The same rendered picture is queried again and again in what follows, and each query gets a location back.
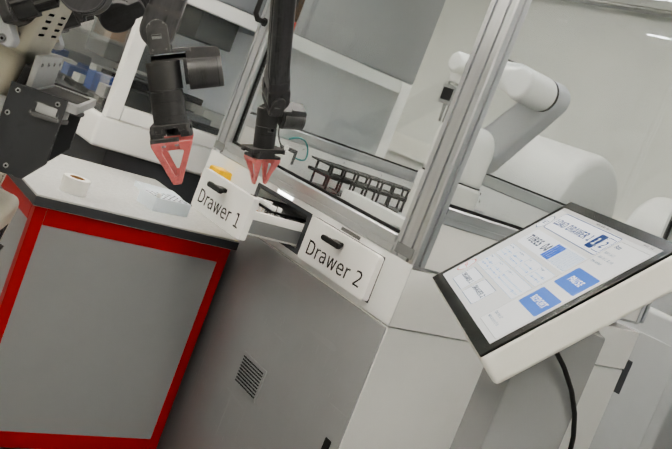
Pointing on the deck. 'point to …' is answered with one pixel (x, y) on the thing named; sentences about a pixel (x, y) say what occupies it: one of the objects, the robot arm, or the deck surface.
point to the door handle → (262, 0)
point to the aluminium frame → (509, 13)
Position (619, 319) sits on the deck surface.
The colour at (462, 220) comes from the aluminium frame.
